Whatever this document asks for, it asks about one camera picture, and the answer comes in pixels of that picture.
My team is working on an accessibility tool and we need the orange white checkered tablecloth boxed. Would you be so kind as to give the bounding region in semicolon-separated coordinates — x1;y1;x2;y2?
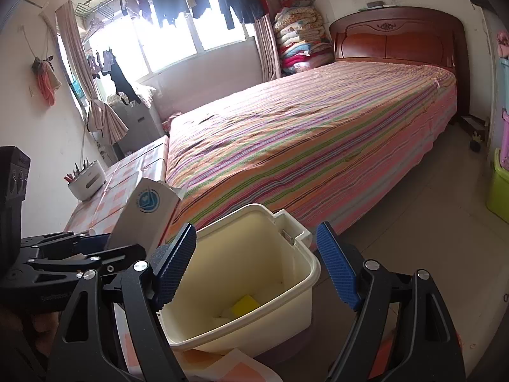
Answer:
64;135;279;382

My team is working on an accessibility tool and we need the black hanging garment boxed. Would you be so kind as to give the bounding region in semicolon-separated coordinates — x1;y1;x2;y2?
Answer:
107;50;142;106

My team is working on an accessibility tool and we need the white floor appliance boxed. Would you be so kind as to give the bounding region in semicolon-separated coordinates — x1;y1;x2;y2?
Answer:
107;101;164;154

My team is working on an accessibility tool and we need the green storage box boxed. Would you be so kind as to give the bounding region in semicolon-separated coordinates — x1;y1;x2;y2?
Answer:
486;149;509;223

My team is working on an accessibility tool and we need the yellow wrapper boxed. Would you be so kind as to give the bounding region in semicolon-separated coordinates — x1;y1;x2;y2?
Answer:
232;294;261;319

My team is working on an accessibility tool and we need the white paper scrap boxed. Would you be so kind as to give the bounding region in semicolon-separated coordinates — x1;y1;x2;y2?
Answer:
213;306;240;330

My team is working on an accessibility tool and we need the person's left hand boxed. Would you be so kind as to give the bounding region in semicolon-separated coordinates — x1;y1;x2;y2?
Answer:
24;312;60;353

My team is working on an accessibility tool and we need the striped bed sheet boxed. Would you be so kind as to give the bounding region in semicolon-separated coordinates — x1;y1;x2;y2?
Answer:
165;60;458;243

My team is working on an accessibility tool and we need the white plastic trash bin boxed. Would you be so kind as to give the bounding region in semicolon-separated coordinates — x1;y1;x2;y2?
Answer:
159;203;322;357

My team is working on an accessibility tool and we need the wooden bed headboard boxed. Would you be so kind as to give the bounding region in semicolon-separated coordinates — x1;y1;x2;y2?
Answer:
328;7;471;124

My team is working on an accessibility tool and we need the red stool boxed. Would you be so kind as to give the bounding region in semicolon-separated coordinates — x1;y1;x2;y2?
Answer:
376;336;400;372

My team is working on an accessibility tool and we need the stack of folded quilts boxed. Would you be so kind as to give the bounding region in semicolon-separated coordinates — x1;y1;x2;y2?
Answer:
274;0;332;76

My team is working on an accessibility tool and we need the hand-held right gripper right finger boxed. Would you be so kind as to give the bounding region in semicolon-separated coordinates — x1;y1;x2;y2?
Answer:
316;221;468;382

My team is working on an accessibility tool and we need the blue storage box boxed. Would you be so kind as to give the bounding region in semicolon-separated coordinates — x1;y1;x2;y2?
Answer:
499;58;509;108

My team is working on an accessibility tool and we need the purple plastic basket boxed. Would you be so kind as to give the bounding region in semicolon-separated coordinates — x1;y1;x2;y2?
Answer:
501;107;509;170

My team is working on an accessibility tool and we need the white utensil holder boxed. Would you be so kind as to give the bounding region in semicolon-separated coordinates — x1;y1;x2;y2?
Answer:
67;160;107;202

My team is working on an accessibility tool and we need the window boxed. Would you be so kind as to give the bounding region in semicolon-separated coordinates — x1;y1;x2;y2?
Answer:
85;0;259;84

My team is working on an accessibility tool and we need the pink cloth on wall hook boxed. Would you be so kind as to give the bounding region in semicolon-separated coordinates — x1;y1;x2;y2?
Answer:
32;58;62;106

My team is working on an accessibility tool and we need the metal wire rack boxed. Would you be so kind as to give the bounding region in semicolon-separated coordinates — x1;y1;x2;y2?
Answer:
73;2;120;28

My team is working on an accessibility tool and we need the tied striped pink curtain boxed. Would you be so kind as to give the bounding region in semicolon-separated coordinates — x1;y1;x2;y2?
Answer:
56;0;130;144

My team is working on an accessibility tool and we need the white carton with blue logo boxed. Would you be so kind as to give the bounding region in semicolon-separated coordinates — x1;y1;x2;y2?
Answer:
108;178;185;249

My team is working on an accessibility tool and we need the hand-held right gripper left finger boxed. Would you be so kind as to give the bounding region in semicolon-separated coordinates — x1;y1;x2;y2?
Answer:
45;223;197;382

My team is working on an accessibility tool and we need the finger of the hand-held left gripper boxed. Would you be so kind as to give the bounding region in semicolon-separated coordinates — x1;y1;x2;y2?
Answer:
27;244;138;284
20;233;113;258

